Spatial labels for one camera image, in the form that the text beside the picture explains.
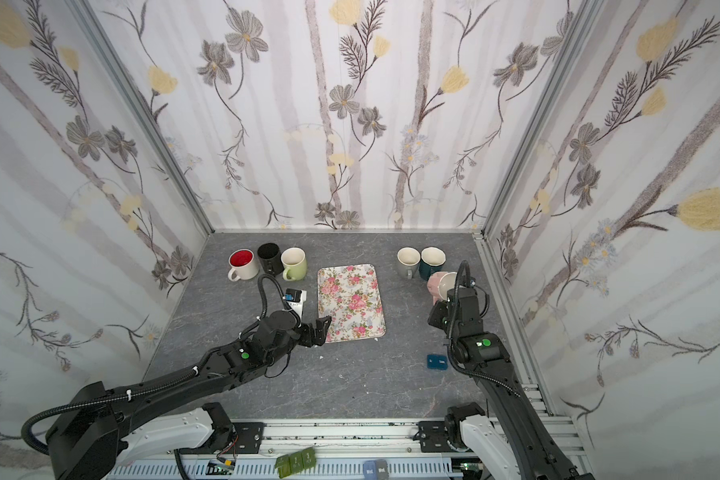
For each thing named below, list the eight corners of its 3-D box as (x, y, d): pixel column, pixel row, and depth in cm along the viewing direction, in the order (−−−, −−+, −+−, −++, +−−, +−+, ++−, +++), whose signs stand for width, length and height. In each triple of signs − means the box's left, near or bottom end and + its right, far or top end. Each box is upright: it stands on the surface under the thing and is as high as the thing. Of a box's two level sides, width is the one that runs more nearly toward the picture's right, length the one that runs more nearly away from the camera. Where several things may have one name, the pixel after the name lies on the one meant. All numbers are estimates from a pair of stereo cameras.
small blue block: (427, 369, 88) (429, 366, 86) (426, 357, 90) (427, 354, 88) (447, 369, 88) (449, 366, 86) (445, 357, 90) (446, 354, 88)
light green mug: (283, 285, 106) (277, 268, 98) (288, 265, 112) (282, 247, 104) (306, 285, 106) (301, 268, 98) (309, 265, 112) (305, 247, 104)
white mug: (232, 284, 106) (223, 271, 100) (239, 262, 113) (232, 248, 106) (256, 284, 106) (249, 271, 100) (262, 262, 113) (256, 248, 106)
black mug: (272, 281, 107) (265, 265, 100) (261, 264, 112) (254, 248, 105) (289, 272, 110) (284, 256, 102) (277, 256, 115) (272, 239, 107)
